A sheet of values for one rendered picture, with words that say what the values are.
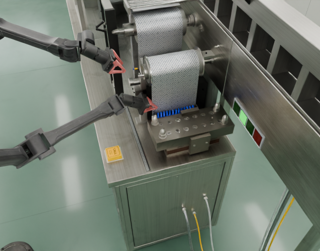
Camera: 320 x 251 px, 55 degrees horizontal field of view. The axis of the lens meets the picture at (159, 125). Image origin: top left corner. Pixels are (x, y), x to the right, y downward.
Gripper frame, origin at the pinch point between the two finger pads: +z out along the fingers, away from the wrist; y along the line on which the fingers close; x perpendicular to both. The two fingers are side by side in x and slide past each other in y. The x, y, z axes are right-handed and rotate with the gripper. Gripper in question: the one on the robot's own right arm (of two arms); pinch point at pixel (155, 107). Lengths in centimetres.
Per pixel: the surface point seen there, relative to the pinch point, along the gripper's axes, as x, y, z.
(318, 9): 73, -184, 263
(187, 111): 5.9, 6.0, 14.0
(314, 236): 6, 75, 51
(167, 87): 12.9, 0.3, -0.4
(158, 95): 7.1, 0.2, -2.8
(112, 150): -25.1, 8.8, -14.5
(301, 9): 63, -212, 270
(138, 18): 29.1, -28.1, -16.8
